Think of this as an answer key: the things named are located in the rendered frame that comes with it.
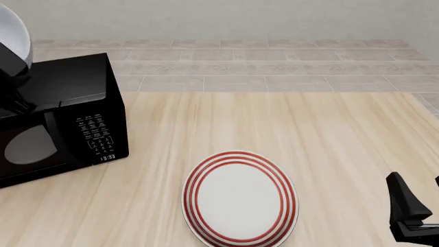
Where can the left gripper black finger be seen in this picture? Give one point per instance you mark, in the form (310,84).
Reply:
(12,64)

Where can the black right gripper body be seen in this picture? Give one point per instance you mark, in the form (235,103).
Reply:
(415,231)

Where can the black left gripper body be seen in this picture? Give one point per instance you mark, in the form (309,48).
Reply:
(12,92)

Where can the white plate with red rings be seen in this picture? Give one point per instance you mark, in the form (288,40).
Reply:
(240,198)

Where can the grey round microwave turntable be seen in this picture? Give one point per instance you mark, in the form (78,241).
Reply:
(31,146)

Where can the black microwave oven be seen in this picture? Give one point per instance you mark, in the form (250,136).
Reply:
(85,103)

